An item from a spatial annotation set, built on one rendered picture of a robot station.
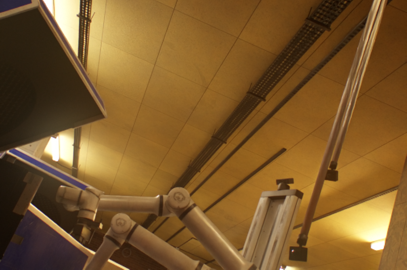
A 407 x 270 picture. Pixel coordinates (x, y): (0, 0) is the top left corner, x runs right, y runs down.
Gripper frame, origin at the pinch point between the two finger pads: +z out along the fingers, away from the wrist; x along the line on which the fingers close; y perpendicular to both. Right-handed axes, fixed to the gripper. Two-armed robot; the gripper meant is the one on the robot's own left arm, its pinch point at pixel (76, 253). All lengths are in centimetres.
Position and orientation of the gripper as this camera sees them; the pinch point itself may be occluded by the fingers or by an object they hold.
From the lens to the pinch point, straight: 312.8
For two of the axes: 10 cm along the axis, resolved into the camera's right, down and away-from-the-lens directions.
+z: -1.9, 8.9, -4.1
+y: -9.7, -1.1, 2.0
